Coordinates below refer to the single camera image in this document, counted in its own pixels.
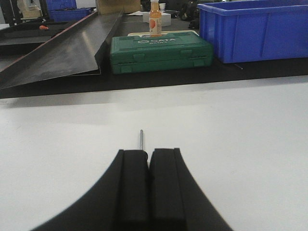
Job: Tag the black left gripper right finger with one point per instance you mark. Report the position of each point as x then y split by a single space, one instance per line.
178 203

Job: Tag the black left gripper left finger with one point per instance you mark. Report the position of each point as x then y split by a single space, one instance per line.
117 201

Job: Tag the green black screwdriver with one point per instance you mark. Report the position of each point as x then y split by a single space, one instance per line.
141 140

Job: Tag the beige plastic tray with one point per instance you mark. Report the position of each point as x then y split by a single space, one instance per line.
140 34

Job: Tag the green SATA tool case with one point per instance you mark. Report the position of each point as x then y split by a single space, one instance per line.
180 50

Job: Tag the black metal conveyor guide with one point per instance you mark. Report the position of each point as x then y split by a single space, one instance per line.
79 49

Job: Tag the large blue plastic bin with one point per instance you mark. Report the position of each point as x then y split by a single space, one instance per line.
255 30

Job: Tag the orange juice bottle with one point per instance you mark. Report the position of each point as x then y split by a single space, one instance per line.
155 18

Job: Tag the brown cardboard box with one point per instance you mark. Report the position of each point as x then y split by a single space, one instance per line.
113 6

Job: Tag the blue bin far left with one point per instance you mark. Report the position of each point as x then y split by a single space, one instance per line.
69 15

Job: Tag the small orange handled tool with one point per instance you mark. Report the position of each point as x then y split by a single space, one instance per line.
42 27

